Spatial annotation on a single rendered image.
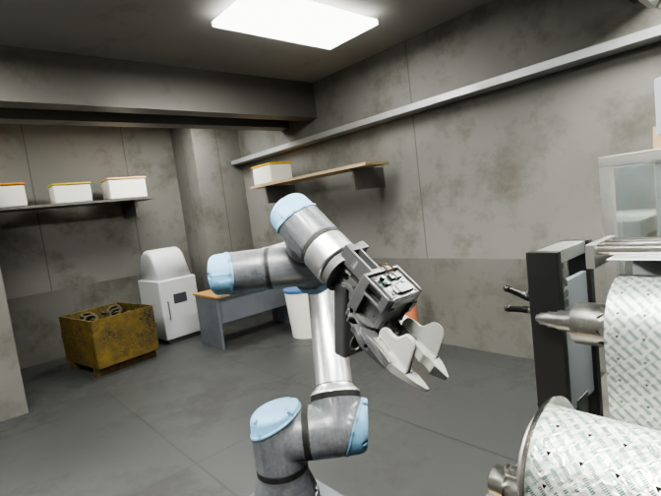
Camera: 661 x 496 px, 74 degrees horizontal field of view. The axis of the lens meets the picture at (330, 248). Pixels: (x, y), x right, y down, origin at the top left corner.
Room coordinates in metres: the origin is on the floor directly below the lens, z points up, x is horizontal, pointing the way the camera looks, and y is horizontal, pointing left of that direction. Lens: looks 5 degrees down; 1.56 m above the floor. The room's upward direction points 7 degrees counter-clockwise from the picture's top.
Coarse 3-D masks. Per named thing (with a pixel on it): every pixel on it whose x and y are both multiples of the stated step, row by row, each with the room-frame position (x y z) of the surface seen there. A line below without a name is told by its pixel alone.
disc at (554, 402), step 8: (552, 400) 0.45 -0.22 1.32; (560, 400) 0.46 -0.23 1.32; (568, 400) 0.48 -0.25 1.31; (544, 408) 0.44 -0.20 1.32; (552, 408) 0.45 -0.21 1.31; (536, 416) 0.43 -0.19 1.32; (544, 416) 0.44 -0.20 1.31; (536, 424) 0.43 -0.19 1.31; (528, 432) 0.42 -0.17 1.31; (536, 432) 0.42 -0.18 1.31; (528, 440) 0.42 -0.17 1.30; (528, 448) 0.41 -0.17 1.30; (528, 456) 0.41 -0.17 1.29; (520, 464) 0.41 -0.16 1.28; (528, 464) 0.41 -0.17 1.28; (520, 472) 0.41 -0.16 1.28; (528, 472) 0.41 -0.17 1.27; (520, 480) 0.40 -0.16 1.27; (528, 480) 0.41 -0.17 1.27; (520, 488) 0.40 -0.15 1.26; (528, 488) 0.41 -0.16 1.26
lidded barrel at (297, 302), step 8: (288, 288) 5.43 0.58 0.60; (296, 288) 5.36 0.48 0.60; (288, 296) 5.27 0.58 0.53; (296, 296) 5.21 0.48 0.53; (304, 296) 5.19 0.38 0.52; (288, 304) 5.31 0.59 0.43; (296, 304) 5.22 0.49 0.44; (304, 304) 5.20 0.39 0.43; (288, 312) 5.36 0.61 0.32; (296, 312) 5.23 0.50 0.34; (304, 312) 5.21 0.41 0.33; (296, 320) 5.25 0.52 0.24; (304, 320) 5.21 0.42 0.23; (296, 328) 5.27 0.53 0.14; (304, 328) 5.22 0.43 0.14; (296, 336) 5.29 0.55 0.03; (304, 336) 5.23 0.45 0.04
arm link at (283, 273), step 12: (276, 252) 0.76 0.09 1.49; (276, 264) 0.75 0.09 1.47; (288, 264) 0.75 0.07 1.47; (300, 264) 0.73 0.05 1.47; (276, 276) 0.75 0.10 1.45; (288, 276) 0.75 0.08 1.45; (300, 276) 0.75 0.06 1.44; (312, 276) 0.75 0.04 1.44; (300, 288) 0.79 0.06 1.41; (312, 288) 0.78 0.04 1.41; (324, 288) 0.79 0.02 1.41
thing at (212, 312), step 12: (276, 288) 5.83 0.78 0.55; (204, 300) 5.44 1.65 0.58; (216, 300) 5.21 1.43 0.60; (228, 300) 5.35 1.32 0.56; (240, 300) 5.46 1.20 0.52; (252, 300) 5.57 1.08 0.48; (264, 300) 5.68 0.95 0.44; (276, 300) 5.82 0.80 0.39; (204, 312) 5.48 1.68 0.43; (216, 312) 5.21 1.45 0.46; (228, 312) 5.34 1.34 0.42; (240, 312) 5.44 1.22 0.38; (252, 312) 5.55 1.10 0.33; (276, 312) 6.27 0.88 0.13; (204, 324) 5.52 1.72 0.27; (216, 324) 5.25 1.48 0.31; (204, 336) 5.56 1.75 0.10; (216, 336) 5.29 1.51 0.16
